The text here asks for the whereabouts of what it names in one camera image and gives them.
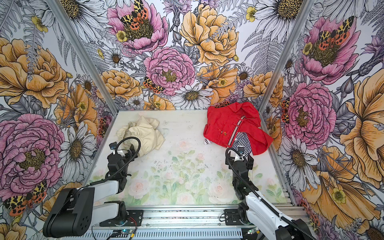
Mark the aluminium front rail frame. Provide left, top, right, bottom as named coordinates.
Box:
left=143, top=207, right=238, bottom=225

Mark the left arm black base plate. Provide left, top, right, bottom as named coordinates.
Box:
left=99, top=210, right=144, bottom=227

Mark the cream beige cloth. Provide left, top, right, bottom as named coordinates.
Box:
left=116, top=116, right=165, bottom=157

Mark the red shirt with striped trim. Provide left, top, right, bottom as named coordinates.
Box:
left=203, top=102, right=273, bottom=155

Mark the right aluminium corner post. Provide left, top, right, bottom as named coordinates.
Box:
left=258, top=0, right=315, bottom=113

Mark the blue white striped cloth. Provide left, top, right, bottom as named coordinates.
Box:
left=203, top=131, right=252, bottom=155

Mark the aluminium corner post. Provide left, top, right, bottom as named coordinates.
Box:
left=47, top=1, right=119, bottom=117
left=258, top=0, right=315, bottom=113

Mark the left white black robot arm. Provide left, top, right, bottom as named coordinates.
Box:
left=43, top=146, right=140, bottom=238

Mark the left aluminium corner post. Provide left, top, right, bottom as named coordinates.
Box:
left=47, top=1, right=119, bottom=117

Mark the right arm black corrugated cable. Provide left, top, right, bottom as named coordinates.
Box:
left=224, top=146, right=316, bottom=240

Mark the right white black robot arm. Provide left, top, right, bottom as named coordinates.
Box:
left=225, top=148, right=315, bottom=240

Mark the white slotted cable duct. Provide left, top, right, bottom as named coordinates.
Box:
left=62, top=228, right=243, bottom=240

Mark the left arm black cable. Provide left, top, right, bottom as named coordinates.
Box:
left=44, top=136, right=142, bottom=229

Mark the right green circuit board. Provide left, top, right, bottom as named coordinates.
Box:
left=247, top=227, right=260, bottom=235

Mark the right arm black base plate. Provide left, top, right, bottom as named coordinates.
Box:
left=224, top=208, right=250, bottom=226

